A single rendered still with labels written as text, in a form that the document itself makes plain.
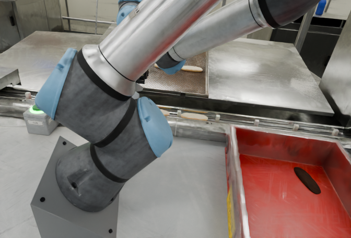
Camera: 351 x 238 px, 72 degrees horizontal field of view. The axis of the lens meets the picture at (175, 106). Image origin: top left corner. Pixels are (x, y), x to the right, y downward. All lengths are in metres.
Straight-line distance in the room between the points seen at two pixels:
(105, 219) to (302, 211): 0.47
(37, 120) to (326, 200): 0.85
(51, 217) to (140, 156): 0.19
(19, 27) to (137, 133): 3.17
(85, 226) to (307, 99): 0.91
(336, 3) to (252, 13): 4.51
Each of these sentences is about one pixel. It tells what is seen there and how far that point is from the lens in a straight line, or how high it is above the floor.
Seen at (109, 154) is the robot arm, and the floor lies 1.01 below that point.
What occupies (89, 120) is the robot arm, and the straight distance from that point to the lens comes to 0.43.
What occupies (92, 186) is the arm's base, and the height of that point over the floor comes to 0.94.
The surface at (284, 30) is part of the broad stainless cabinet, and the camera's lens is 2.58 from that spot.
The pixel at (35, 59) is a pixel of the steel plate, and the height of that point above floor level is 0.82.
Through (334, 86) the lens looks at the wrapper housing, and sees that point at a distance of 1.17.
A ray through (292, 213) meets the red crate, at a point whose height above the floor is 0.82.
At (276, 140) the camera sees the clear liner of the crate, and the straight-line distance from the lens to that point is 0.79.
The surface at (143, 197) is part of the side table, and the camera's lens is 0.65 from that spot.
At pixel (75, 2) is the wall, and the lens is 4.97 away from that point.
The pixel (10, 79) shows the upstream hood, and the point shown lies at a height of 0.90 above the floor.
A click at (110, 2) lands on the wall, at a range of 4.73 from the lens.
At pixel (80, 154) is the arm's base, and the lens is 0.54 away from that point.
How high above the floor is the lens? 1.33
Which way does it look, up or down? 31 degrees down
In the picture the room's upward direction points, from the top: 6 degrees clockwise
